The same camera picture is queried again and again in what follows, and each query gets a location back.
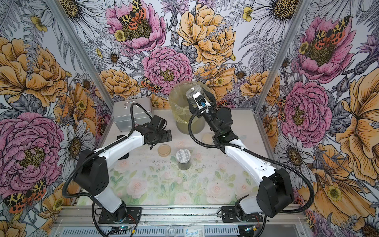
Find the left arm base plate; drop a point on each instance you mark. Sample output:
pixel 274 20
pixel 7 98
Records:
pixel 124 215

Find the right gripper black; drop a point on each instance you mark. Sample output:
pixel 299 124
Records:
pixel 213 99

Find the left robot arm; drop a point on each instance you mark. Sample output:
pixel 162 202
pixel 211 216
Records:
pixel 93 167

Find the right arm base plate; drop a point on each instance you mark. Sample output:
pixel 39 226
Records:
pixel 232 214

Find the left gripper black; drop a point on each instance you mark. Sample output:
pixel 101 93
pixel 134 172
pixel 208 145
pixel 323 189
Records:
pixel 164 138

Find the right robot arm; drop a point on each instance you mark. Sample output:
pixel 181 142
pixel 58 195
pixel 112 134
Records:
pixel 274 192

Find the surgical label box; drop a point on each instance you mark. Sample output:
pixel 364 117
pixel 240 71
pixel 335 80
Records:
pixel 193 231

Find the closed beige lid jar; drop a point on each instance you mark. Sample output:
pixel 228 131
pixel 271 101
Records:
pixel 207 138

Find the foil sealed tea jar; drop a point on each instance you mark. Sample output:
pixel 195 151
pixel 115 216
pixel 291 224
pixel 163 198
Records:
pixel 183 157

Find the yellow bin liner bag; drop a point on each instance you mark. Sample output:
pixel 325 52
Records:
pixel 178 100

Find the clear jar beige lid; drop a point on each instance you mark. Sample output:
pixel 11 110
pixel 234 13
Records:
pixel 193 91

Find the aluminium front rail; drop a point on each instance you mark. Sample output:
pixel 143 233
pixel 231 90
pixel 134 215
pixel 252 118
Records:
pixel 158 215

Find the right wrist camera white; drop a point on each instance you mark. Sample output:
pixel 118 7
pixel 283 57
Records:
pixel 200 101

